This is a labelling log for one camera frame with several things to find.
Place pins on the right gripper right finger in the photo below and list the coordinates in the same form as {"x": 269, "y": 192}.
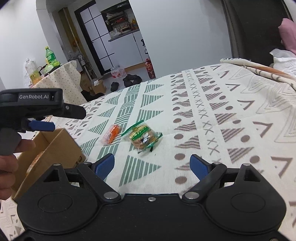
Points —
{"x": 209, "y": 176}

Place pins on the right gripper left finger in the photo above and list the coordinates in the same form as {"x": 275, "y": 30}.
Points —
{"x": 94, "y": 175}

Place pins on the pink orange small snack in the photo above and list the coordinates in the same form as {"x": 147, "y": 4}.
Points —
{"x": 111, "y": 134}

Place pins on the green round cracker pack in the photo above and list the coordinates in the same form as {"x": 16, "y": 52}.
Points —
{"x": 142, "y": 136}

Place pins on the orange biscuit pack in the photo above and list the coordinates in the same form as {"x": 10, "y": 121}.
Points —
{"x": 33, "y": 163}

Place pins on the person's left hand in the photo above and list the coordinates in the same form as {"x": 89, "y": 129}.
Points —
{"x": 9, "y": 165}

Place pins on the yellow liquid plastic bottle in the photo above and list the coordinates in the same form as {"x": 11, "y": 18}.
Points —
{"x": 32, "y": 71}

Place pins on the brown cardboard box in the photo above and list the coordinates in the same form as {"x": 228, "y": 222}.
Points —
{"x": 58, "y": 147}

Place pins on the green tissue pack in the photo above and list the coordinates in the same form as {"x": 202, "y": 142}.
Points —
{"x": 51, "y": 67}

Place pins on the patterned bed blanket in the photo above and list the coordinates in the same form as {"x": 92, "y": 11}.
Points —
{"x": 228, "y": 114}

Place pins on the round table with dotted cloth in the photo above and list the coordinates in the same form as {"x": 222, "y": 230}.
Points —
{"x": 68, "y": 79}

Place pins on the green soda bottle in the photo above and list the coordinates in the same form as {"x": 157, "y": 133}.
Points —
{"x": 51, "y": 57}

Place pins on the small floor cardboard box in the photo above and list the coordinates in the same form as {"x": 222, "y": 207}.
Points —
{"x": 98, "y": 87}

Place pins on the single black slipper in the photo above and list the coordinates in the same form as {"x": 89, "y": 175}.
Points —
{"x": 114, "y": 86}

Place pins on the black slippers pile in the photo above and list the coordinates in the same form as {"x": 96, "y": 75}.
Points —
{"x": 131, "y": 80}

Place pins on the pink water bottle pack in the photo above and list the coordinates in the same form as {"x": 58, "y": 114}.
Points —
{"x": 118, "y": 72}

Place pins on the red drink bottle box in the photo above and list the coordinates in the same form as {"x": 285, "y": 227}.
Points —
{"x": 149, "y": 68}

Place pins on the white kitchen cabinet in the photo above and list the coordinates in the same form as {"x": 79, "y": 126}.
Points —
{"x": 129, "y": 49}

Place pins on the white plastic bag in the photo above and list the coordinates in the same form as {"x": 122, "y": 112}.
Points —
{"x": 284, "y": 61}

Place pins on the pink pillow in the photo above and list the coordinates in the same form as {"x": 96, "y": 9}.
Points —
{"x": 287, "y": 31}

